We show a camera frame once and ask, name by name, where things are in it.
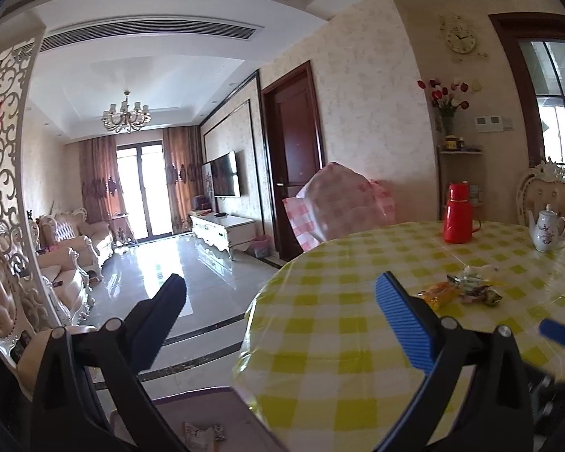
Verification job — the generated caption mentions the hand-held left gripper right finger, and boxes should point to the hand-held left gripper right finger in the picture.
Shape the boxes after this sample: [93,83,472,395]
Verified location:
[376,270,535,452]

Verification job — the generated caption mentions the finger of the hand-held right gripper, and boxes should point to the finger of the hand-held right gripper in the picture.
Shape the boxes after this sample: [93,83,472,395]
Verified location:
[539,318,565,356]

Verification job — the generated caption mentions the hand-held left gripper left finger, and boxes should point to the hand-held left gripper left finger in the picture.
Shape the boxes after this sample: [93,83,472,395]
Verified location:
[31,273,189,452]

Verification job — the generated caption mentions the yellow pastry packet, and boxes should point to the yellow pastry packet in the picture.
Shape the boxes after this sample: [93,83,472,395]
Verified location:
[417,282,460,310]

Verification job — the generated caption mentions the colourful candy packet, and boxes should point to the colourful candy packet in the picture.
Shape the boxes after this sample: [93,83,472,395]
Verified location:
[459,285,504,307]

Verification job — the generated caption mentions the clear blue-edged packet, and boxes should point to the clear blue-edged packet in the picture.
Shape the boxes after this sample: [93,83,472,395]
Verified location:
[460,265,497,281]

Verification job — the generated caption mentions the purple cardboard box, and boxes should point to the purple cardboard box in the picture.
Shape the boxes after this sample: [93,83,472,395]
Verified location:
[108,386,288,452]

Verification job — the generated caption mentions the white floral teapot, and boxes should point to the white floral teapot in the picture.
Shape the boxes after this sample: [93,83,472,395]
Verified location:
[527,204,565,252]

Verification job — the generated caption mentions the white television cabinet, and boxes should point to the white television cabinet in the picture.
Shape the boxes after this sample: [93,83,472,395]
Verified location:
[189,212,260,261]

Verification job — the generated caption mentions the red thermos flask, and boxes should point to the red thermos flask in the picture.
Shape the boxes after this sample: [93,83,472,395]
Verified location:
[443,181,482,244]

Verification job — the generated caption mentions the beige tufted sofa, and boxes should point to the beige tufted sofa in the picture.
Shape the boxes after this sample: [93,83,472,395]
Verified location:
[26,207,116,325]

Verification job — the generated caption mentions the glass balcony door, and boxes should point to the glass balcony door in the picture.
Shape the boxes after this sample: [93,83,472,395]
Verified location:
[117,141,173,243]

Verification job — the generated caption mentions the pink checked cloth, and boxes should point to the pink checked cloth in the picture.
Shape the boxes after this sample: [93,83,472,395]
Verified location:
[282,161,397,252]

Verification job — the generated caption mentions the ornate white chair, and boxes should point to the ornate white chair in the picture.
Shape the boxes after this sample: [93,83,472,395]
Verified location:
[517,157,565,238]

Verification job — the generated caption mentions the wooden corner shelf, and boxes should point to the wooden corner shelf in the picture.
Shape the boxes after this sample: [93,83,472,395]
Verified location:
[438,146,486,222]

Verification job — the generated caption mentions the brown patterned curtain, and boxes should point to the brown patterned curtain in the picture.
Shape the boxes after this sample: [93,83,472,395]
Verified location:
[78,136,125,227]
[162,125,205,222]

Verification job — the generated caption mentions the tan leather ornate chair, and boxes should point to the tan leather ornate chair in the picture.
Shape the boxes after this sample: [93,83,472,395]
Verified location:
[0,235,45,396]

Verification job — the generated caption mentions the dark wooden door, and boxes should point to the dark wooden door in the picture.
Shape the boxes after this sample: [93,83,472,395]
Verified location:
[261,61,328,262]

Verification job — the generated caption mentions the crystal chandelier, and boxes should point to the crystal chandelier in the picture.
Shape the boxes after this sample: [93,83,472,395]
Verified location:
[101,90,152,133]

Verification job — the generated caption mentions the vase of tulips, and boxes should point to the vase of tulips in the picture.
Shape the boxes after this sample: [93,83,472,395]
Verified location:
[417,78,483,136]

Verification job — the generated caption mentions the wooden framed glass door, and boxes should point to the wooden framed glass door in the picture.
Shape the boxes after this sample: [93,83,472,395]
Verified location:
[489,12,565,168]

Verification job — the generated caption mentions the ceiling air vent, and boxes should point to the ceiling air vent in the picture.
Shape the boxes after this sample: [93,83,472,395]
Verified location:
[40,19,257,52]

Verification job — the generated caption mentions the wall mounted television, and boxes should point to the wall mounted television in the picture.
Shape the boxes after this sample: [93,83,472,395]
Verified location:
[202,151,242,199]

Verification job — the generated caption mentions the wall switch panel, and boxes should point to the wall switch panel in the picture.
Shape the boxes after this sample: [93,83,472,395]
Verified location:
[473,115,514,133]

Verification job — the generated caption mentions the cream wall clock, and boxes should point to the cream wall clock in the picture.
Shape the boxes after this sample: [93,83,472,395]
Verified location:
[440,13,490,63]

